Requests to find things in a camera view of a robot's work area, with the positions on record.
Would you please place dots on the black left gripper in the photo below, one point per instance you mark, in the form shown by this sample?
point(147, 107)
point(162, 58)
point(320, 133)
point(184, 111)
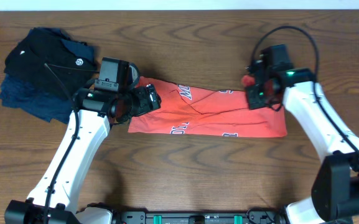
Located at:
point(144, 107)

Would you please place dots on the red t-shirt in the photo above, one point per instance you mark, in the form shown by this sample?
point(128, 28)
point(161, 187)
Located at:
point(192, 110)

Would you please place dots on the navy blue folded shirt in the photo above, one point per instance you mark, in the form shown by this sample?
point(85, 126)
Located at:
point(16, 93)

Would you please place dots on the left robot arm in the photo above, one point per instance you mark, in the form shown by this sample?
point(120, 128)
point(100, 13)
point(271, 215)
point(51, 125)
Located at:
point(55, 198)

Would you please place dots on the black folded shirt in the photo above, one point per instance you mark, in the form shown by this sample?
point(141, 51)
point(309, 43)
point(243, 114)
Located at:
point(46, 55)

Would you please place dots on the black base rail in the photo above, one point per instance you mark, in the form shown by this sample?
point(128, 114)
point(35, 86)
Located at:
point(249, 217)

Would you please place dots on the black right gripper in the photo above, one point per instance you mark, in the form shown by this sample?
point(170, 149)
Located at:
point(252, 102)

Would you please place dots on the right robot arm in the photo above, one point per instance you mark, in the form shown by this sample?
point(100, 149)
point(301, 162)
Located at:
point(335, 193)

